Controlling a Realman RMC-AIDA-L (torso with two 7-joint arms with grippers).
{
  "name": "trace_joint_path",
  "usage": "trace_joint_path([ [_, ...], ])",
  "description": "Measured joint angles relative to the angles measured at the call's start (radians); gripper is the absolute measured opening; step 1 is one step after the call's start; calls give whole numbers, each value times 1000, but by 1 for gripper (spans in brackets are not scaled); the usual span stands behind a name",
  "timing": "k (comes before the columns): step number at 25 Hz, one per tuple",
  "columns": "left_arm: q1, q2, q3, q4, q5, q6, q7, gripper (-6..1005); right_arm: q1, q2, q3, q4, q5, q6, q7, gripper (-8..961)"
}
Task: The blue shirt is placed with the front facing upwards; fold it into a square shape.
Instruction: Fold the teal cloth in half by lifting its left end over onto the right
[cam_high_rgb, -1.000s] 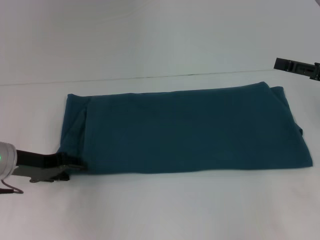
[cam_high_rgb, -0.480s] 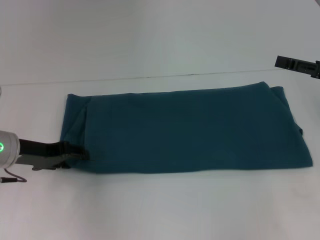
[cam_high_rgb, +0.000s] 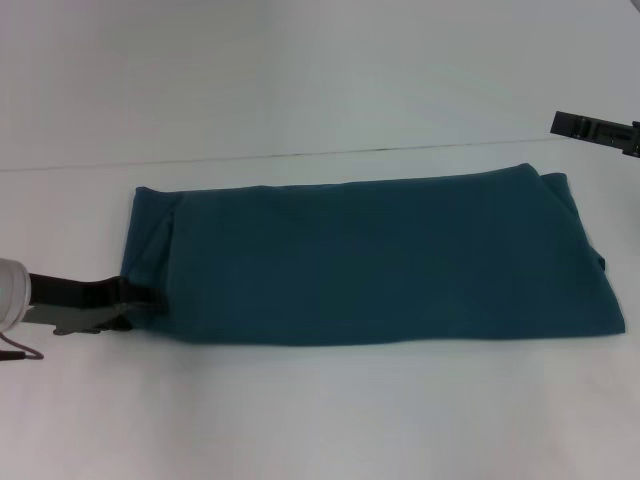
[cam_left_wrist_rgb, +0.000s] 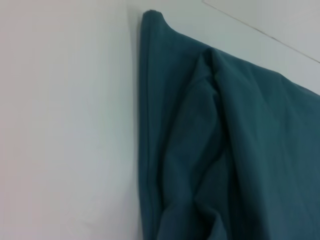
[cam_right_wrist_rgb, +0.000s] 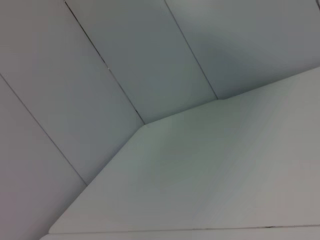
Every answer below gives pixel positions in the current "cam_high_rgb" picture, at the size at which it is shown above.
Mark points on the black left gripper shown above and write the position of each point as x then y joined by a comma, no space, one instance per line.
70,300

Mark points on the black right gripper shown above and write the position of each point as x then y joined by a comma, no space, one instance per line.
636,137

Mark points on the teal T-shirt with FREE print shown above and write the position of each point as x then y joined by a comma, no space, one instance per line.
375,260

